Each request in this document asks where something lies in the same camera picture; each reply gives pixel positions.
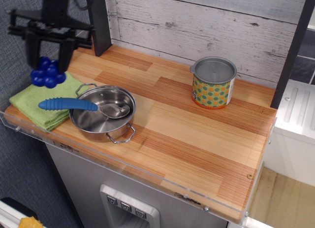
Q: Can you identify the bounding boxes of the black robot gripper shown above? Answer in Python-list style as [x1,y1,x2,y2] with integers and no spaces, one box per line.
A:
[8,0,93,73]

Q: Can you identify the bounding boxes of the blue plastic grape bunch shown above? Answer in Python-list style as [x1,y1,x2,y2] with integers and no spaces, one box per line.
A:
[31,56,66,89]

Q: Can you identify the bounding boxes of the green cloth napkin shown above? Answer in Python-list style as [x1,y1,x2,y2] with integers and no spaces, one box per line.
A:
[9,71,90,132]

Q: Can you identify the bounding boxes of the clear acrylic table guard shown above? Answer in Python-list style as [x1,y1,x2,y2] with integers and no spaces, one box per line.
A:
[3,105,276,223]

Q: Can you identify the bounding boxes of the stainless steel pot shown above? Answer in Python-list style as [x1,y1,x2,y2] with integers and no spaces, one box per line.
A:
[69,83,136,144]

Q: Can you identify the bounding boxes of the grey toy fridge cabinet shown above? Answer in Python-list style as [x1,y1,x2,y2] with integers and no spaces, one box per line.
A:
[47,144,228,228]

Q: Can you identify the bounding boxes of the patterned tin can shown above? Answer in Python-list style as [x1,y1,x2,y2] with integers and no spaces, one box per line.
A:
[189,57,237,109]

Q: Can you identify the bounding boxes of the white black object corner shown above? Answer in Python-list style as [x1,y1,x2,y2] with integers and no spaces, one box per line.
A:
[0,197,38,228]

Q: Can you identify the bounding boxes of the yellow object bottom left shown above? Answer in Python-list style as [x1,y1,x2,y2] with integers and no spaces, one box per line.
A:
[18,217,44,228]

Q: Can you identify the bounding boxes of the silver water dispenser panel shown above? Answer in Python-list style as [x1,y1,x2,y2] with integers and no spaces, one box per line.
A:
[99,184,160,228]

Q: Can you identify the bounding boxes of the blue handled metal spoon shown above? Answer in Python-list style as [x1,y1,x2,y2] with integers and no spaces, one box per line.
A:
[38,98,130,119]

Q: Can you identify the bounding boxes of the black vertical post right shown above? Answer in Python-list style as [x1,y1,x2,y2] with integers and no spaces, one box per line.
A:
[270,0,315,109]

